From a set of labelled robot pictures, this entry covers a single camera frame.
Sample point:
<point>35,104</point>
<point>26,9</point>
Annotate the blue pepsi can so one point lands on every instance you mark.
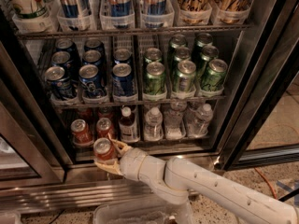
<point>123,80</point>
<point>60,83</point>
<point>91,81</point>

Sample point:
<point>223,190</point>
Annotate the front middle blue pepsi can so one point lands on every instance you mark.
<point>91,81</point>

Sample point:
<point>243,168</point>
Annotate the front right green can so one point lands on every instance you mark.
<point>214,75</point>

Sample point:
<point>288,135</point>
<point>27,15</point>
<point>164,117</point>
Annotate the middle red bull can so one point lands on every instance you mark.
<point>119,0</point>

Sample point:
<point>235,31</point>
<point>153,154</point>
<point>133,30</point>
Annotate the front left green can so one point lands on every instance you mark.
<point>154,79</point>

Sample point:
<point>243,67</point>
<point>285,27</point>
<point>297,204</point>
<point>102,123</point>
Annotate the clear water bottle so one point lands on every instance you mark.
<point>153,125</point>
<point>199,121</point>
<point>173,119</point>

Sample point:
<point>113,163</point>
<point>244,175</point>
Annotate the red coke can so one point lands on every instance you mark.
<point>105,128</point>
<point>85,113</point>
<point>82,136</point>
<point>104,150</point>

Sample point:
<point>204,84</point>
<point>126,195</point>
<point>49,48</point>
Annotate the middle clear water bottle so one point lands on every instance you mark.
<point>173,119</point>

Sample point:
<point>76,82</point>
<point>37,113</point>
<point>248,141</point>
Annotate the green can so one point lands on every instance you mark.
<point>154,79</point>
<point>184,76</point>
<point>214,75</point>

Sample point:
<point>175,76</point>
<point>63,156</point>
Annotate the clear plastic bin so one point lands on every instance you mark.
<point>147,210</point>

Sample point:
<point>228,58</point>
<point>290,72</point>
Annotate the brown drink bottle white label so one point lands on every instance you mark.
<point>128,126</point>

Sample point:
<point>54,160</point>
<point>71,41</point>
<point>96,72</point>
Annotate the left clear water bottle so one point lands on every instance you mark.
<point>153,125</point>

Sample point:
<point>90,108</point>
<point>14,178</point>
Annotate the right clear water bottle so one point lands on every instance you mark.
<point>199,121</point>

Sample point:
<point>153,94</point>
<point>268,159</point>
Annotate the front right blue pepsi can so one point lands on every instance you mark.
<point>123,80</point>

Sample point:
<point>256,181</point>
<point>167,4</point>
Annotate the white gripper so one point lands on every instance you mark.
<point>132,164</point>

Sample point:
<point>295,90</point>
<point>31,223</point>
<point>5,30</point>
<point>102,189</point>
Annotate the black stand leg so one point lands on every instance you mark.
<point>289,195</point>

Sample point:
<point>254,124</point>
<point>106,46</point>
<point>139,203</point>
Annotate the front middle green can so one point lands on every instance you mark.
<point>184,76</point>

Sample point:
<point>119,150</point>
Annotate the stainless steel fridge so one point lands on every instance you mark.
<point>58,175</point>

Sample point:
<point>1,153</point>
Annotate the front left blue pepsi can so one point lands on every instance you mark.
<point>60,83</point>

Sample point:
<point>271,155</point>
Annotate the fridge glass door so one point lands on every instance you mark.
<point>262,69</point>

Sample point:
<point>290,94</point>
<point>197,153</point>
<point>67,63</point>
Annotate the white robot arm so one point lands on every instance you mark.
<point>173,179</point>

